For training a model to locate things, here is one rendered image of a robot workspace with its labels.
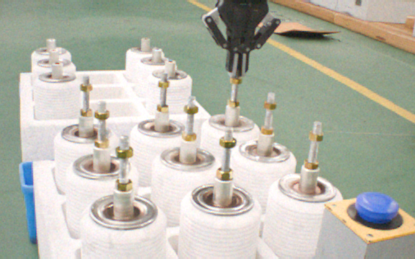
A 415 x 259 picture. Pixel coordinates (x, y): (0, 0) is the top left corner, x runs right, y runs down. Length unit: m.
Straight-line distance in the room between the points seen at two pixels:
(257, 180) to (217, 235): 0.17
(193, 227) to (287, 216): 0.12
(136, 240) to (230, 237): 0.11
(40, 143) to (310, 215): 0.59
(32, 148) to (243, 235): 0.57
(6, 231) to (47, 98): 0.27
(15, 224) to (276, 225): 0.57
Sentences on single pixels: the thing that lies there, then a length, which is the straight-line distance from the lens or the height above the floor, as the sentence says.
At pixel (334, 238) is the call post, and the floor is 0.29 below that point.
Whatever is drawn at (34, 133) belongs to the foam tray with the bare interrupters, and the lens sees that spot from 1.04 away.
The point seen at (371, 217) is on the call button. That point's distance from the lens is 0.48.
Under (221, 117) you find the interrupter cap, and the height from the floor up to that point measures 0.25.
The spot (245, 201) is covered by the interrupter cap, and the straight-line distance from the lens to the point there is 0.62.
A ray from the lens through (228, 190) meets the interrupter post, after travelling 0.60.
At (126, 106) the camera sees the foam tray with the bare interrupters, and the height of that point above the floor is 0.17.
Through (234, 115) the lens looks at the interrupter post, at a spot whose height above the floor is 0.27.
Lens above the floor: 0.54
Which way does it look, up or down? 21 degrees down
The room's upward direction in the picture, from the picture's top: 5 degrees clockwise
